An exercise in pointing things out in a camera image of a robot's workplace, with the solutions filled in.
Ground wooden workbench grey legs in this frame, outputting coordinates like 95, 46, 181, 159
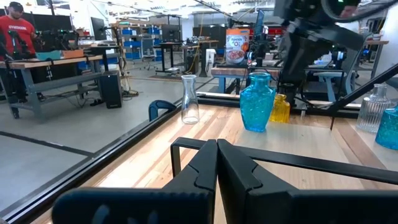
0, 54, 105, 119

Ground person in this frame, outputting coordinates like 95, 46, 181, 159
0, 1, 37, 60

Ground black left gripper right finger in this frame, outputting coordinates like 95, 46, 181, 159
216, 138, 398, 224

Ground cereal box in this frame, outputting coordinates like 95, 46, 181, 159
225, 28, 251, 65

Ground blue diamond pattern vase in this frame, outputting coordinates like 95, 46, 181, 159
374, 106, 398, 151

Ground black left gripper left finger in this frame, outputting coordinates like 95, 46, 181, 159
51, 139, 218, 224

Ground orange box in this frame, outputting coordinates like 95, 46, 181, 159
62, 49, 85, 59

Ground teal box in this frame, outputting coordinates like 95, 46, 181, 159
35, 50, 63, 61

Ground black standing desk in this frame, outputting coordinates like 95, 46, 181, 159
154, 42, 183, 75

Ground tall blue floral vase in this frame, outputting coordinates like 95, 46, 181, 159
239, 72, 277, 133

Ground yellow ribbed glass jar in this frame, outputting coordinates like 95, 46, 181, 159
269, 93, 291, 124

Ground black aluminium rig frame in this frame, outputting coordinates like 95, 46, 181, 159
0, 62, 398, 224

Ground black computer tower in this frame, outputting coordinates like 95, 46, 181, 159
99, 70, 123, 109

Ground clear smooth carafe vase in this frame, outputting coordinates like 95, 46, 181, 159
181, 74, 200, 124

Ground shelving with blue bins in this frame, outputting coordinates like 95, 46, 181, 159
119, 24, 162, 62

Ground clear ribbed narrow bottle vase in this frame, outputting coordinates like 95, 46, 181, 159
356, 83, 392, 134

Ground black computer monitor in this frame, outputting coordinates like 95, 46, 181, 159
90, 17, 108, 41

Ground dark table edge clamp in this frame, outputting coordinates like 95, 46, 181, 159
148, 100, 177, 122

